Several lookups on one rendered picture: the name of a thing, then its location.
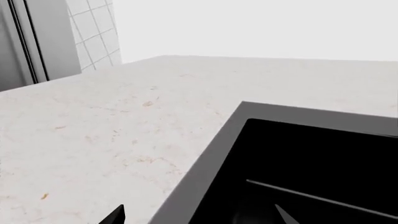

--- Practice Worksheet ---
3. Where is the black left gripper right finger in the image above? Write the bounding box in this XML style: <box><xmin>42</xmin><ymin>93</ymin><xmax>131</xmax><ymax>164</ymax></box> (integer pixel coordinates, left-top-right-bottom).
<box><xmin>274</xmin><ymin>203</ymin><xmax>300</xmax><ymax>224</ymax></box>

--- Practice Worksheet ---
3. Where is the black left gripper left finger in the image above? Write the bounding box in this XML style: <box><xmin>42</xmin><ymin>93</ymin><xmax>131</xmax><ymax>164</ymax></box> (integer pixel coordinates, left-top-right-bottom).
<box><xmin>98</xmin><ymin>203</ymin><xmax>126</xmax><ymax>224</ymax></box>

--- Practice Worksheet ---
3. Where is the dark grey kitchen sink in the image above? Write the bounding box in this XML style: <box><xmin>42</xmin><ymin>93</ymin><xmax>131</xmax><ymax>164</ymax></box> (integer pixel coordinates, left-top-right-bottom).
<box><xmin>148</xmin><ymin>100</ymin><xmax>398</xmax><ymax>224</ymax></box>

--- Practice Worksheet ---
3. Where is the grey stainless steel refrigerator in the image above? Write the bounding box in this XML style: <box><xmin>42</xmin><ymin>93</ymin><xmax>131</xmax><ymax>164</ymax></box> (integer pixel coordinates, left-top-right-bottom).
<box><xmin>0</xmin><ymin>0</ymin><xmax>83</xmax><ymax>92</ymax></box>

